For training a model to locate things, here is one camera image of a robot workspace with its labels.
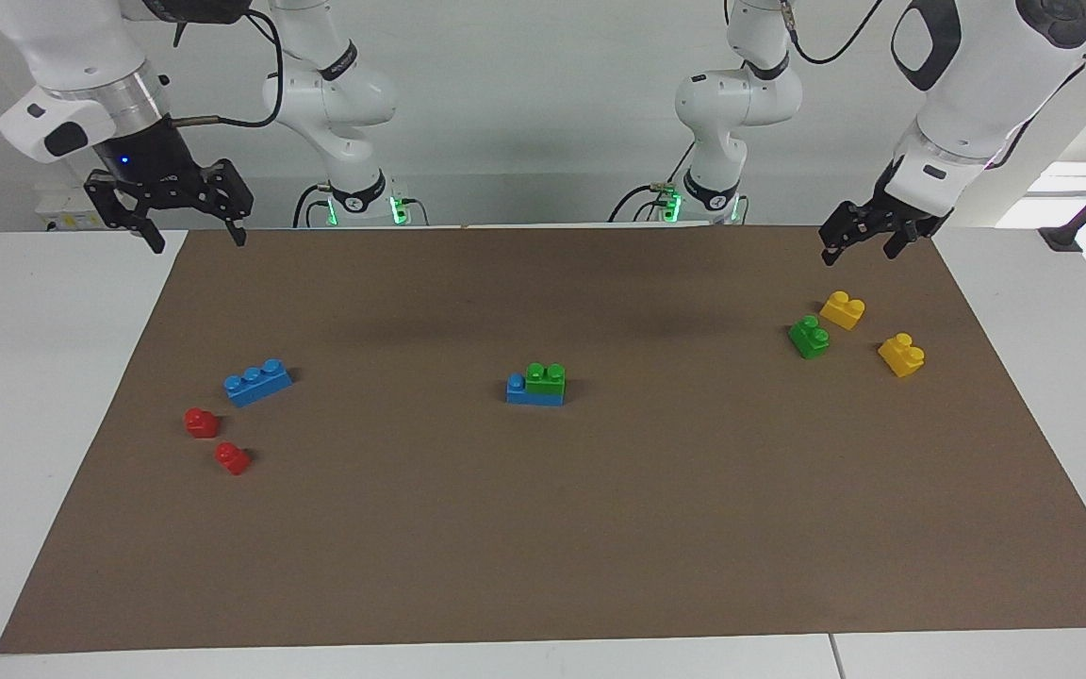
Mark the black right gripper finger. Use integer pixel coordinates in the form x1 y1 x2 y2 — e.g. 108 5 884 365
208 158 255 248
84 173 167 256

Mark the blue three-stud toy brick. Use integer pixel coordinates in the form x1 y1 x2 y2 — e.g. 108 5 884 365
223 358 293 408
506 373 566 407

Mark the white box with labels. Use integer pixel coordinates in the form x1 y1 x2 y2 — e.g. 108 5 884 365
34 184 129 232

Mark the yellow two-stud toy brick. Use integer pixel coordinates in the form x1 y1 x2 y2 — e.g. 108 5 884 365
819 291 866 331
877 333 927 378

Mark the brown table mat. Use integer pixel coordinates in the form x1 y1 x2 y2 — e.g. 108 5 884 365
0 224 1086 654

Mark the black right arm base cable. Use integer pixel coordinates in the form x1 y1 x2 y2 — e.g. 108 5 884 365
293 183 333 228

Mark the black arm base cable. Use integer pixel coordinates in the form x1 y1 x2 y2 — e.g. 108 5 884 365
608 140 697 224
293 183 333 228

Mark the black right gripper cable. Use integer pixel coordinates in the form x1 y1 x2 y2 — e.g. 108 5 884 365
171 9 285 128

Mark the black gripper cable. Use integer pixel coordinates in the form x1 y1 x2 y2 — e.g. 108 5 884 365
171 9 285 128
783 0 1086 171

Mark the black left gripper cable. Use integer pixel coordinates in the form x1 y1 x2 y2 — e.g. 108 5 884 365
783 0 1086 171

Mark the black left arm base cable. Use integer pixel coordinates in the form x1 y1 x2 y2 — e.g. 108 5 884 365
608 140 697 224

